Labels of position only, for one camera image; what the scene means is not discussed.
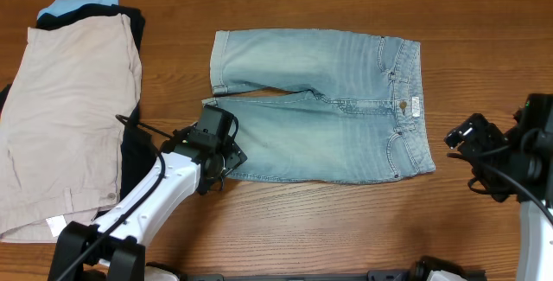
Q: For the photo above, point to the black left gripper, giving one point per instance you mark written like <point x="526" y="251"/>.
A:
<point x="232" y="155"/>

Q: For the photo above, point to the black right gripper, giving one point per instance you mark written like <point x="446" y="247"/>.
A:
<point x="484" y="133"/>

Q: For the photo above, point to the light blue denim shorts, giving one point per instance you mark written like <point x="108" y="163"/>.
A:
<point x="322" y="104"/>

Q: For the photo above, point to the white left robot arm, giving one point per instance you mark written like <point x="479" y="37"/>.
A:
<point x="113" y="247"/>

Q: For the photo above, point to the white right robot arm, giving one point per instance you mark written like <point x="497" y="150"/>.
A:
<point x="535" y="258"/>

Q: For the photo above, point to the beige shorts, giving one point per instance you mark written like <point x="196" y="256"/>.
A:
<point x="60" y="121"/>

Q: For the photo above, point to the light blue shirt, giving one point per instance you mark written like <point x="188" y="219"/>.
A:
<point x="60" y="7"/>

